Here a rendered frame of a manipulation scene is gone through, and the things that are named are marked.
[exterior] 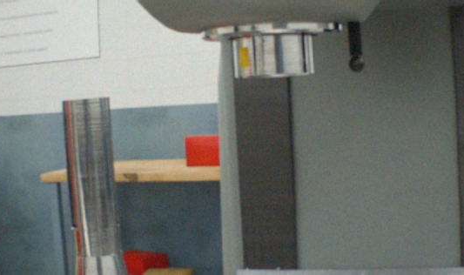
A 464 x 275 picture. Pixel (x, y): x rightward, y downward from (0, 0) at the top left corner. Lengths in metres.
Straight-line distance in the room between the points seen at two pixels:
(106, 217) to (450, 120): 0.52
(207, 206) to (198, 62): 0.86
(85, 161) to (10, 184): 5.30
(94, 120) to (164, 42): 4.71
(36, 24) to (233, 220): 4.69
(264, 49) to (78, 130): 0.13
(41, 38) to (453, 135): 4.79
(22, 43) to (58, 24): 0.31
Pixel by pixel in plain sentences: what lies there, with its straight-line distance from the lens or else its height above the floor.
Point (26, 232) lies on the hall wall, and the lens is 5.68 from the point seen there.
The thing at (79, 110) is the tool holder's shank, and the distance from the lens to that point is 0.39.
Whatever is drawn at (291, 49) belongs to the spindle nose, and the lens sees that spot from 0.48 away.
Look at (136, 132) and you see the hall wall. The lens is 5.17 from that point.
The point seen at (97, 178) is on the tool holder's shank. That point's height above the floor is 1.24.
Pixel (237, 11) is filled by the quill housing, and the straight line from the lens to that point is 0.43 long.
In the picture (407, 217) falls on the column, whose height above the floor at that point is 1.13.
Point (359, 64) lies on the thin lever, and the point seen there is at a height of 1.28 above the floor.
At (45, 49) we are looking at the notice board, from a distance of 5.49.
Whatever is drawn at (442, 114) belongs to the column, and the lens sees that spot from 0.86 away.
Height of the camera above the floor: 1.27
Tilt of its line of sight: 3 degrees down
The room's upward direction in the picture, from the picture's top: 3 degrees counter-clockwise
